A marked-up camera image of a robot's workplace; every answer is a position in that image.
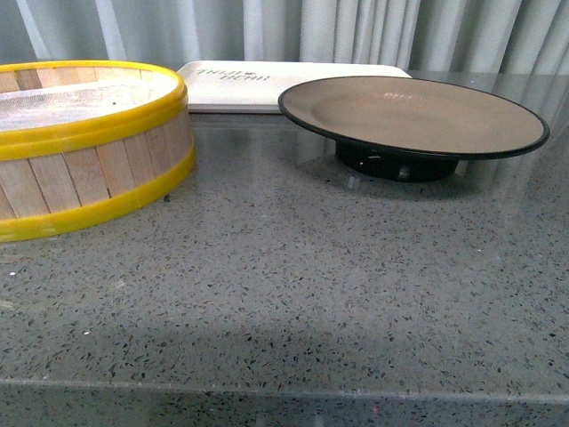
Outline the tan plate with black rim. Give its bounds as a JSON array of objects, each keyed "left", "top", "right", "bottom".
[{"left": 278, "top": 76, "right": 550, "bottom": 182}]

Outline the cream rectangular serving tray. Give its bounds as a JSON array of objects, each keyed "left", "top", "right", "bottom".
[{"left": 178, "top": 60, "right": 409, "bottom": 114}]

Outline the grey pleated curtain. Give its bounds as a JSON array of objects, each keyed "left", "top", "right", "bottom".
[{"left": 1, "top": 0, "right": 568, "bottom": 75}]

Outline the yellow rimmed bamboo steamer basket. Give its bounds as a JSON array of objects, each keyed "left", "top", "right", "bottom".
[{"left": 1, "top": 60, "right": 195, "bottom": 242}]

